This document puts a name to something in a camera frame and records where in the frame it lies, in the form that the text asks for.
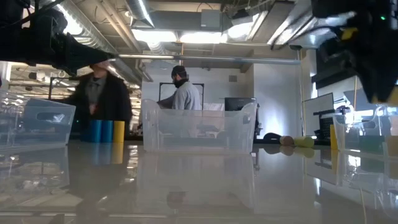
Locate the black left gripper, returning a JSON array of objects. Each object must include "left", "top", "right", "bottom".
[{"left": 0, "top": 8, "right": 114, "bottom": 77}]

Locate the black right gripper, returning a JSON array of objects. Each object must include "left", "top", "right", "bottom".
[{"left": 316, "top": 12, "right": 398, "bottom": 105}]

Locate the yellow cube block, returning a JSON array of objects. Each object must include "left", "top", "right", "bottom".
[
  {"left": 388, "top": 88, "right": 398, "bottom": 106},
  {"left": 330, "top": 124, "right": 338, "bottom": 150}
]

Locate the green cube block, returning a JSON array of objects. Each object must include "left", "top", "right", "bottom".
[{"left": 359, "top": 135, "right": 385, "bottom": 155}]

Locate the yellow cylinder block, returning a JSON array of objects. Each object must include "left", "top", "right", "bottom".
[{"left": 113, "top": 120, "right": 126, "bottom": 143}]

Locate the yellow-green cylinder block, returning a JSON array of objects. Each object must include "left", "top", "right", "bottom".
[{"left": 294, "top": 136, "right": 315, "bottom": 148}]

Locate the person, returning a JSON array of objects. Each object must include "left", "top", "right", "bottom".
[
  {"left": 67, "top": 60, "right": 134, "bottom": 141},
  {"left": 156, "top": 64, "right": 203, "bottom": 111}
]

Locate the clear plastic bin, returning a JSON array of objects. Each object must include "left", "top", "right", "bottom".
[
  {"left": 141, "top": 98, "right": 259, "bottom": 155},
  {"left": 0, "top": 89, "right": 77, "bottom": 149},
  {"left": 330, "top": 105, "right": 398, "bottom": 156}
]

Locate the white-screen monitor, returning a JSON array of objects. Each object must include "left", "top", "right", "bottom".
[{"left": 302, "top": 92, "right": 335, "bottom": 137}]

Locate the ceiling light panel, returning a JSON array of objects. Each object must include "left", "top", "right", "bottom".
[
  {"left": 179, "top": 30, "right": 224, "bottom": 45},
  {"left": 131, "top": 29, "right": 178, "bottom": 44}
]

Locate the grey horizontal ceiling pipe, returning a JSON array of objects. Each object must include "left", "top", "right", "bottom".
[{"left": 117, "top": 53, "right": 302, "bottom": 65}]

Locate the grey ceiling box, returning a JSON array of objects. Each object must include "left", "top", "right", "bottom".
[{"left": 200, "top": 8, "right": 222, "bottom": 31}]

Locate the black monitor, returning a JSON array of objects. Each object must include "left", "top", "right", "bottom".
[{"left": 224, "top": 97, "right": 257, "bottom": 112}]

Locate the narrow silver ventilation duct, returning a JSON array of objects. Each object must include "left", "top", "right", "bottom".
[{"left": 124, "top": 0, "right": 155, "bottom": 29}]

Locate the black aluminium table frame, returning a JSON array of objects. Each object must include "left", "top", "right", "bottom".
[{"left": 67, "top": 134, "right": 332, "bottom": 146}]

